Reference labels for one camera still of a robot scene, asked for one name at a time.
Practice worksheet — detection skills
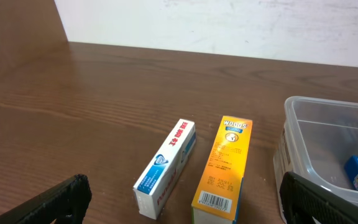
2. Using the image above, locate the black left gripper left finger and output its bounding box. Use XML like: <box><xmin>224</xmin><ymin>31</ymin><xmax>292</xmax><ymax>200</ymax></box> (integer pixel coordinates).
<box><xmin>0</xmin><ymin>174</ymin><xmax>92</xmax><ymax>224</ymax></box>

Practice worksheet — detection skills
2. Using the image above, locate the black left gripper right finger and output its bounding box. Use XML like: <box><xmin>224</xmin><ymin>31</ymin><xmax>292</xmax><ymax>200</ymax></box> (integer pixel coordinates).
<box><xmin>280</xmin><ymin>172</ymin><xmax>358</xmax><ymax>224</ymax></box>

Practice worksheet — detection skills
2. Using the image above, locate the clear plastic container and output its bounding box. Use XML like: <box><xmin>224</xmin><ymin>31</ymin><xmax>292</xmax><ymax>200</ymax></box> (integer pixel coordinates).
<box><xmin>273</xmin><ymin>96</ymin><xmax>358</xmax><ymax>223</ymax></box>

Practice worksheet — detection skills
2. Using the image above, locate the white blue toothpaste box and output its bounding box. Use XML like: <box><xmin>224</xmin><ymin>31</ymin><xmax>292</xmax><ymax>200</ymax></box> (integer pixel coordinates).
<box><xmin>133</xmin><ymin>119</ymin><xmax>196</xmax><ymax>220</ymax></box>

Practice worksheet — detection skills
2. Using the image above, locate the yellow Woods box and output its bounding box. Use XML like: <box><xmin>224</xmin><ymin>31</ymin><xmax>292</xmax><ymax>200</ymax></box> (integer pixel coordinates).
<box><xmin>191</xmin><ymin>116</ymin><xmax>253</xmax><ymax>224</ymax></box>

